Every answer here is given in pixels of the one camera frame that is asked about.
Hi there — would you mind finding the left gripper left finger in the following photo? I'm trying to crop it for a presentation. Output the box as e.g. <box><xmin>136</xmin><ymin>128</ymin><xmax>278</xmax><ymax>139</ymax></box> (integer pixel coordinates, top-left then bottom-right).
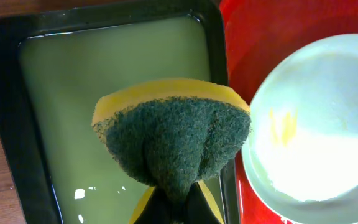
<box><xmin>134</xmin><ymin>187</ymin><xmax>173</xmax><ymax>224</ymax></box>

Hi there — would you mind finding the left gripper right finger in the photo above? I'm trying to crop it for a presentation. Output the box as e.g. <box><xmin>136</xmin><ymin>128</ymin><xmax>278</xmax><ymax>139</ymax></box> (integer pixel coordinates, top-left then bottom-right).
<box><xmin>185</xmin><ymin>183</ymin><xmax>220</xmax><ymax>224</ymax></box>

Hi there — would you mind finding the yellow green scrub sponge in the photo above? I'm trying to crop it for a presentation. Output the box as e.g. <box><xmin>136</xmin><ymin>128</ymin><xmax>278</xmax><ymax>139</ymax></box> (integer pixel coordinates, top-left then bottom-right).
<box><xmin>91</xmin><ymin>77</ymin><xmax>252</xmax><ymax>224</ymax></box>

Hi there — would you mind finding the pale green plate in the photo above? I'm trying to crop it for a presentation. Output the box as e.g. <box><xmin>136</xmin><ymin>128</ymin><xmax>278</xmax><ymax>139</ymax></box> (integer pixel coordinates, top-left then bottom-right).
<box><xmin>241</xmin><ymin>34</ymin><xmax>358</xmax><ymax>223</ymax></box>

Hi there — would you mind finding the dark green tray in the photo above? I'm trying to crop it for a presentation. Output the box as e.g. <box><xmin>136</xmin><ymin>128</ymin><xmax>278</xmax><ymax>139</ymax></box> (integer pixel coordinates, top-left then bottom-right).
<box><xmin>0</xmin><ymin>1</ymin><xmax>227</xmax><ymax>223</ymax></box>

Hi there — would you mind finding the red plastic tray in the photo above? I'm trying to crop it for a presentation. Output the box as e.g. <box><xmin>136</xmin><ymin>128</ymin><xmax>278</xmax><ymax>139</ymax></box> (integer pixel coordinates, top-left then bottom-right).
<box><xmin>220</xmin><ymin>1</ymin><xmax>358</xmax><ymax>223</ymax></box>

